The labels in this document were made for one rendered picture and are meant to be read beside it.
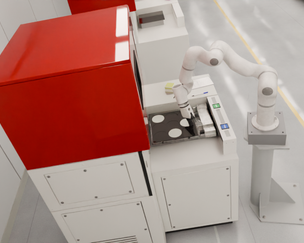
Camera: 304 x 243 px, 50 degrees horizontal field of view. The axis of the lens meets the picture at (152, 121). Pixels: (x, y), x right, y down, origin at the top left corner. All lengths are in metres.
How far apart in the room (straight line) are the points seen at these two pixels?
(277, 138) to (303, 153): 1.23
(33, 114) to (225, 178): 1.43
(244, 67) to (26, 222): 2.51
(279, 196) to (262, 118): 0.93
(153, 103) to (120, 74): 1.15
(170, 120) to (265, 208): 1.17
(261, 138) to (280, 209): 0.89
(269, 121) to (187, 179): 0.71
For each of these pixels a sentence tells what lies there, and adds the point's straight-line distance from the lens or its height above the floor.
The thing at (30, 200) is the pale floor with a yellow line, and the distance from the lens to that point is 3.71.
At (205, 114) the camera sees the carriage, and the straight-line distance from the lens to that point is 2.66.
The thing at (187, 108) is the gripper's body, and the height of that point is 1.07.
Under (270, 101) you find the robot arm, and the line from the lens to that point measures 2.32.
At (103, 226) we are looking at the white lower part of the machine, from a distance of 2.45.
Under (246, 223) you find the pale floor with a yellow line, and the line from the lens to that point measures 3.02.
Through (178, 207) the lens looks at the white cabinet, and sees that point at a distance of 2.65.
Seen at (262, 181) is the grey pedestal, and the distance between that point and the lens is 2.84.
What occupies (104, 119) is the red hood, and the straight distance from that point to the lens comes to 1.75.
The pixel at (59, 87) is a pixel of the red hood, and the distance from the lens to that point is 1.66.
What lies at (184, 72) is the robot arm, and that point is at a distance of 2.26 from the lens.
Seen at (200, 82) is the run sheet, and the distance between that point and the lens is 2.89.
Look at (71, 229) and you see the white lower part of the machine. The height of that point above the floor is 0.60.
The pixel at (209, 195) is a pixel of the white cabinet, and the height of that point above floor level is 0.48.
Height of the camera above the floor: 2.51
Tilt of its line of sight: 38 degrees down
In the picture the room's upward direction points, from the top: 12 degrees counter-clockwise
